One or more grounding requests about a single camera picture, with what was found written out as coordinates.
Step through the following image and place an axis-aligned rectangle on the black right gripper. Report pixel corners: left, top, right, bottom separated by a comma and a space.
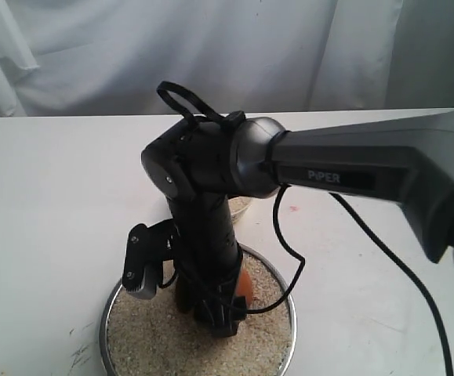
167, 193, 247, 338

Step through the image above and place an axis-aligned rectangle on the brown wooden cup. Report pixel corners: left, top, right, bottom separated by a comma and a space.
175, 266, 256, 313

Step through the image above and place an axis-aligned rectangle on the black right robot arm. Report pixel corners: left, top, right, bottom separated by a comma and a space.
136, 107, 454, 336

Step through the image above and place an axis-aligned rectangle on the small white ceramic bowl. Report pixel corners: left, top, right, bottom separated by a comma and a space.
228, 197, 252, 224

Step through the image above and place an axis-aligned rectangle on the rice in white bowl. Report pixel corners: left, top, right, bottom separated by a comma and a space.
228, 197, 252, 216

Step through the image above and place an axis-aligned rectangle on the rice pile in tray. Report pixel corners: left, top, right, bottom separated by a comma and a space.
106, 247, 292, 375

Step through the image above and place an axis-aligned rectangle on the round metal tray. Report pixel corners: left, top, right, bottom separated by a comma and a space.
99, 243, 299, 376

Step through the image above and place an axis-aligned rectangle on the white fabric backdrop curtain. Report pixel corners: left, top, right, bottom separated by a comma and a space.
0, 1, 454, 117

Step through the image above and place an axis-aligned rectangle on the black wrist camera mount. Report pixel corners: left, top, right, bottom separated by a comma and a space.
122, 219, 177, 300

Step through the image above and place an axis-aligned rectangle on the black cable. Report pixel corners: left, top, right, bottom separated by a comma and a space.
156, 80, 454, 376

